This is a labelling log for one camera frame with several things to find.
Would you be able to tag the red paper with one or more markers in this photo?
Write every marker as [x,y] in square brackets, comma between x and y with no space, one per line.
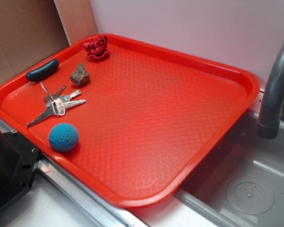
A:
[97,48]

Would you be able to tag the red plastic tray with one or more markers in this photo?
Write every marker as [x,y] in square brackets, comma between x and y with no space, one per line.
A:
[151,116]

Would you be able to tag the brown grey rock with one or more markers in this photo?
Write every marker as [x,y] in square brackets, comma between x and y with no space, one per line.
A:
[80,76]

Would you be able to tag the blue foam golf ball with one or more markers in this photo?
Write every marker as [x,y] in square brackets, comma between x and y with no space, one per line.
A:
[63,137]

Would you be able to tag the silver key bunch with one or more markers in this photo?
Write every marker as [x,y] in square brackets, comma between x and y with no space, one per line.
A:
[57,106]

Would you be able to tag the dark green toy cucumber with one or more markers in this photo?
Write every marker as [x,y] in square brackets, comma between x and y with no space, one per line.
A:
[43,71]

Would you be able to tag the grey plastic sink basin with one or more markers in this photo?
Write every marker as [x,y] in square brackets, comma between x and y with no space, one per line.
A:
[240,183]

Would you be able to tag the grey sink faucet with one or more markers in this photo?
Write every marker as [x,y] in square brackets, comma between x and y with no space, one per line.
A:
[272,107]

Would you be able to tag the black box with screws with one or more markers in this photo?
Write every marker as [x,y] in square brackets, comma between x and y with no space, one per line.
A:
[18,162]

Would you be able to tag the brown cardboard panel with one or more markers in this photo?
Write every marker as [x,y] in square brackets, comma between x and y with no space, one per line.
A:
[32,30]

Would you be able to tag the silver metal rail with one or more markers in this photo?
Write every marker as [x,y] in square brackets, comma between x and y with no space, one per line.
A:
[56,199]

